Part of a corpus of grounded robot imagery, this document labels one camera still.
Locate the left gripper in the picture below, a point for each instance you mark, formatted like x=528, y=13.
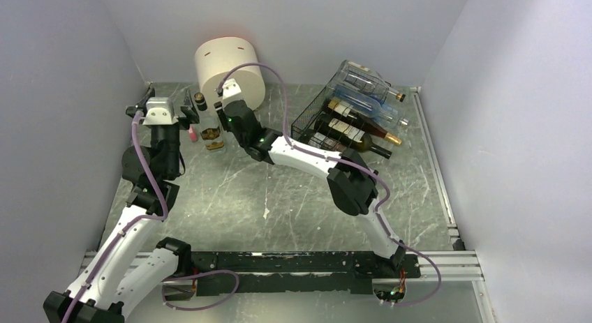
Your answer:
x=187, y=109

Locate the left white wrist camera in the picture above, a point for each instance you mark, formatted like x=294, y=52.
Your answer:
x=159, y=112

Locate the black wire wine rack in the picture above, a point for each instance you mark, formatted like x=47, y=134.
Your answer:
x=306, y=120

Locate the dark wine bottle gold cap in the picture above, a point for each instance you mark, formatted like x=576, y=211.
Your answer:
x=345, y=113

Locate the dark wine bottle bottom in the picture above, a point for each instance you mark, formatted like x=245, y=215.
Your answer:
x=321, y=141

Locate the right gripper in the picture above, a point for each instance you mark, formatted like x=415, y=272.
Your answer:
x=220, y=111

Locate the pink eraser block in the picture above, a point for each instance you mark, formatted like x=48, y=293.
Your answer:
x=193, y=135

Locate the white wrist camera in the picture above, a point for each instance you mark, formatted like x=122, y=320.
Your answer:
x=231, y=91
x=159, y=112

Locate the clear square glass bottle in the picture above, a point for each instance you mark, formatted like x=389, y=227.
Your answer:
x=367, y=82

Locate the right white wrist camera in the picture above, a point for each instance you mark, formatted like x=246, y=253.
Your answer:
x=231, y=91

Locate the blue glass bottle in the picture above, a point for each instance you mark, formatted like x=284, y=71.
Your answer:
x=372, y=108

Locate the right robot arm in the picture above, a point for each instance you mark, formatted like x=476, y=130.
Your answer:
x=351, y=183

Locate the clear bottle gold black label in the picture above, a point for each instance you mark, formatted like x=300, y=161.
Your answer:
x=209, y=126

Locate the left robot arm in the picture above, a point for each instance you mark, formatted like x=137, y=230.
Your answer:
x=106, y=291

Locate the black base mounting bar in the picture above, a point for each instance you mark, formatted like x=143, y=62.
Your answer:
x=357, y=272

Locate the dark wine bottle black cap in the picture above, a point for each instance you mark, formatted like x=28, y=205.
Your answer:
x=348, y=135

